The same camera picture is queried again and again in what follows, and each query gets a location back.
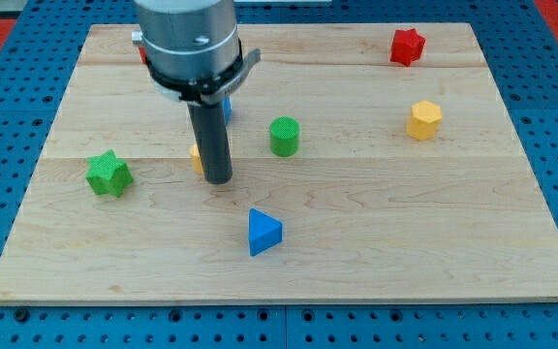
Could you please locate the green cylinder block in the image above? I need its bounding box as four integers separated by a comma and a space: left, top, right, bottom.
269, 116, 300, 157

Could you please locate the red star block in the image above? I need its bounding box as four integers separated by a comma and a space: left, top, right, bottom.
389, 28, 426, 67

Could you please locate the blue cube block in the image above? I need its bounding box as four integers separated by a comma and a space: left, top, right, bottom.
223, 97, 233, 124

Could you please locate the wooden board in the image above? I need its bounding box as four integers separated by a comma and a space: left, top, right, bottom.
0, 23, 558, 306

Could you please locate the yellow hexagon block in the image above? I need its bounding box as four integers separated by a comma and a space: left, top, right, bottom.
405, 101, 443, 141

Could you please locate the green star block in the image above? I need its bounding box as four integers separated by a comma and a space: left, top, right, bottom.
85, 149, 134, 198

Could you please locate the blue triangle block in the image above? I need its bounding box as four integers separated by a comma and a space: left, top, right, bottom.
248, 208, 283, 256

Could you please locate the red circle block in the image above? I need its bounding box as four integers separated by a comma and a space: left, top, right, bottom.
138, 47, 147, 65

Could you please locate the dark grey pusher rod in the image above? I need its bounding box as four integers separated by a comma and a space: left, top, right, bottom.
187, 103, 233, 184

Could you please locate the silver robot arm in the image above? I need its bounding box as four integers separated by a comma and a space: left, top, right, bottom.
134, 0, 261, 106

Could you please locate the yellow heart block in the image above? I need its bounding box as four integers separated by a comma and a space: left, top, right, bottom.
189, 143, 203, 175

